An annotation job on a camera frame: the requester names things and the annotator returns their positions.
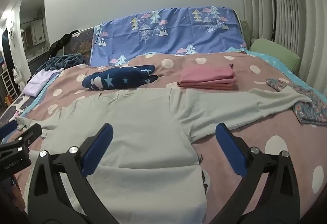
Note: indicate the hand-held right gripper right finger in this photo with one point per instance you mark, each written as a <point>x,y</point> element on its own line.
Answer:
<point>230,147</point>

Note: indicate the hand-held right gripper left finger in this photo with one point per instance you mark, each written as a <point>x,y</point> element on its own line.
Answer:
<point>98,147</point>

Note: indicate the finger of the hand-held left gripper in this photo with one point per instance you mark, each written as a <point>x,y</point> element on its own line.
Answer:
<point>7,130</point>
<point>30,134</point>

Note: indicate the light grey shirt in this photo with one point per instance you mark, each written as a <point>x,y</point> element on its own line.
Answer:
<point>143,121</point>

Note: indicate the folded pink clothes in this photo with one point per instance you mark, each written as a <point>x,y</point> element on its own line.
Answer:
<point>207,75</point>

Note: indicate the pink polka-dot blanket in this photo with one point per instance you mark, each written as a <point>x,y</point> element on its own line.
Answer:
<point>260,129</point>

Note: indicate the white ladder shelf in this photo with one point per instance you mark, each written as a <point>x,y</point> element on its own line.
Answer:
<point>7,86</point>

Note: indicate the lavender cloth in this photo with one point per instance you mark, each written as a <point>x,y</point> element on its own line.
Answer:
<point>38,81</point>

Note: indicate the white cat figurine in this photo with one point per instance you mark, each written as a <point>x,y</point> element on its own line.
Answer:
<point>18,74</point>

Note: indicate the navy star-print garment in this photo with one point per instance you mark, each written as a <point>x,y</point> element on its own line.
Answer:
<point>115,78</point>

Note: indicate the dark teal fleece blanket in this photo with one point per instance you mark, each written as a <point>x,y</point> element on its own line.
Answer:
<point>63,60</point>

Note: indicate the floral print cloth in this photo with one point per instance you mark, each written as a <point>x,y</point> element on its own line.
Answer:
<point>311,109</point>

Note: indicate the light blue printed sheet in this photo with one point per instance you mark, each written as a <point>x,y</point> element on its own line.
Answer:
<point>278,65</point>

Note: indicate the black garment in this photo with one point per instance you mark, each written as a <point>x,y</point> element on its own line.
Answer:
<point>61,41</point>

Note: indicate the dark patterned headboard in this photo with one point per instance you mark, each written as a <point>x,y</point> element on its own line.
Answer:
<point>81,45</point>

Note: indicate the pale green pillow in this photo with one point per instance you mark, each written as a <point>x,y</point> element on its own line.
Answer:
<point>245,32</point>

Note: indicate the purple star-patterned pillow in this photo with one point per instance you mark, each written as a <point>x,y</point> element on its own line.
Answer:
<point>173,32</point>

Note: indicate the white pleated curtain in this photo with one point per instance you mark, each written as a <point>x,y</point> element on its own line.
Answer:
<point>293,9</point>

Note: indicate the white wall device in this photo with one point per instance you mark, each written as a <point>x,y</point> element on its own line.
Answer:
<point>12,33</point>

